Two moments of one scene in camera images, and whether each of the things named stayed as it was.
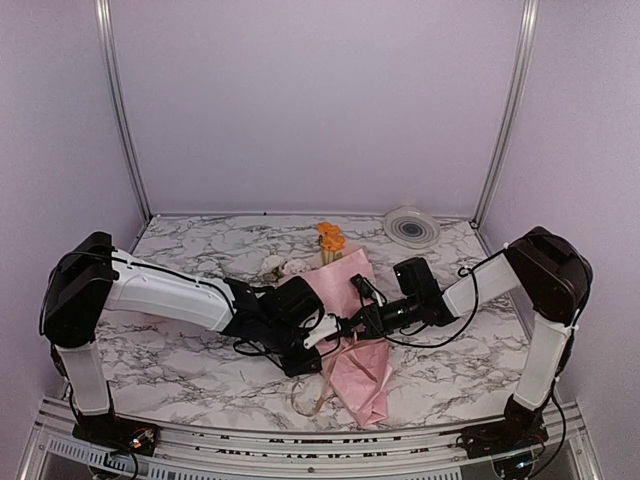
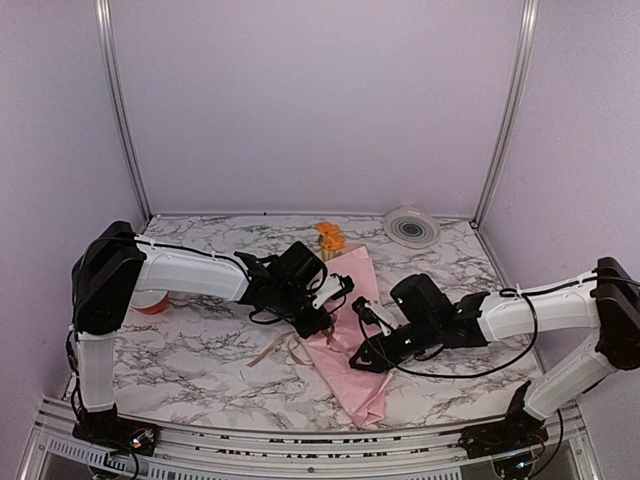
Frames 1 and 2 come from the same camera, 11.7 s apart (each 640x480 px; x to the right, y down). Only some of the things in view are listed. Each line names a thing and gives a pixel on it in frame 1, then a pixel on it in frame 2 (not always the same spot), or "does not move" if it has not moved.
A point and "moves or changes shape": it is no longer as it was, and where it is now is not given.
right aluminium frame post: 527,28 does not move
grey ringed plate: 411,227 does not move
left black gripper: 300,366 to 320,320
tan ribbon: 325,388 moves or changes shape
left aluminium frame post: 106,42 does not move
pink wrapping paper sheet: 360,367 moves or changes shape
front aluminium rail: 572,447 does not move
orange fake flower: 331,242 does not move
